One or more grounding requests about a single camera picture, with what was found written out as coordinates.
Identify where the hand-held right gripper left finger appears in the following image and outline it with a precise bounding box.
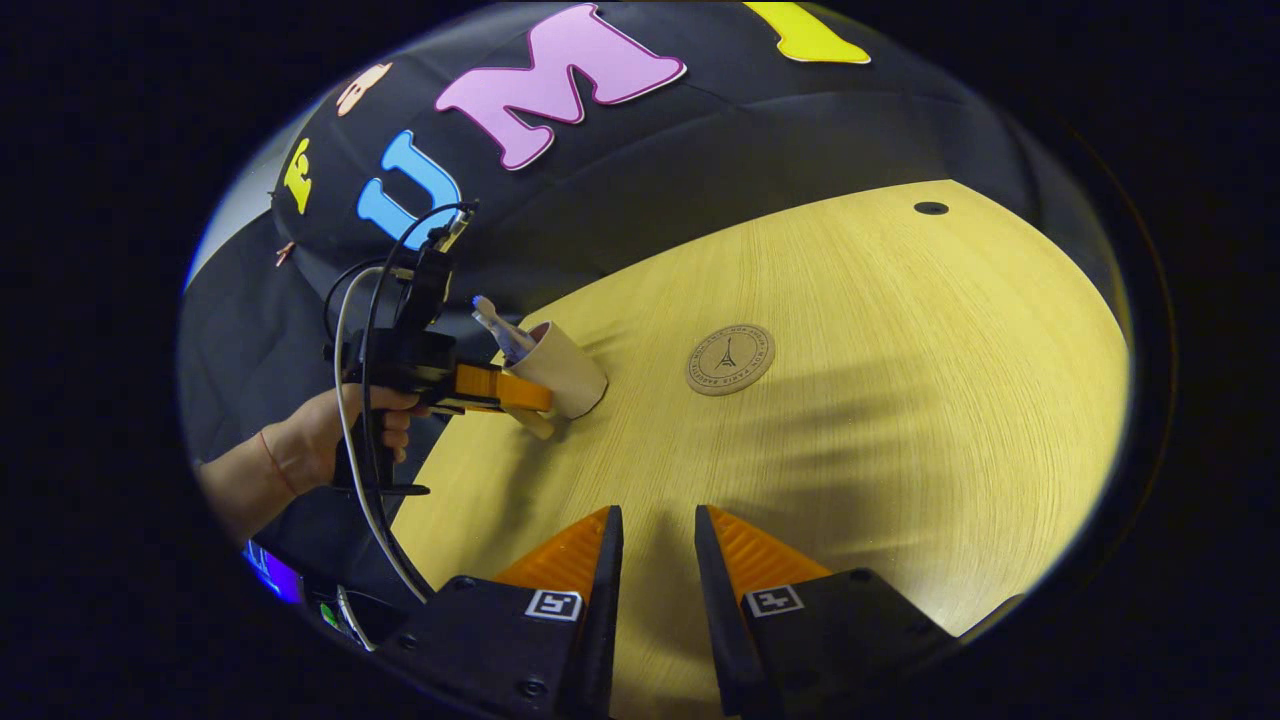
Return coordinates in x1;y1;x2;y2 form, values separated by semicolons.
400;505;625;720

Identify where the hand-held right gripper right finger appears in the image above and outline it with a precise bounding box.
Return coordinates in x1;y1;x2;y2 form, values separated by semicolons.
695;505;958;720

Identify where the white toothpaste tube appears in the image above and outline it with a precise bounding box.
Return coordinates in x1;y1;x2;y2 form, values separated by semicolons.
480;308;537;365

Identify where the beige cup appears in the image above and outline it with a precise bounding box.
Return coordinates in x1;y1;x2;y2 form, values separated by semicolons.
505;320;610;442

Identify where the round brown coaster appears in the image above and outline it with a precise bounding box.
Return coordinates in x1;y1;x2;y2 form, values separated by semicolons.
685;323;777;398

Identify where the yellow wooden desktop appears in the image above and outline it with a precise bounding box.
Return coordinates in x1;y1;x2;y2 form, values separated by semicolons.
390;180;1133;720

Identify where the blue lit screen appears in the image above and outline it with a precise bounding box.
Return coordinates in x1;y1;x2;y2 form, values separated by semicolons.
243;540;304;604

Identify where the black backdrop cloth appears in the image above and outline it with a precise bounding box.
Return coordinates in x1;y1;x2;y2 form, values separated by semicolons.
180;0;1131;601

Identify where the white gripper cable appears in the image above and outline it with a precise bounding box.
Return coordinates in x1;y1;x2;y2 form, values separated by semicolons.
335;262;433;604

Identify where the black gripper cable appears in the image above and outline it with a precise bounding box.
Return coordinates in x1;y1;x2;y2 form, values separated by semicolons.
322;202;479;601

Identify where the red string bracelet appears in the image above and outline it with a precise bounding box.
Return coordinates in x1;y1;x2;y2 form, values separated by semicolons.
260;430;299;498

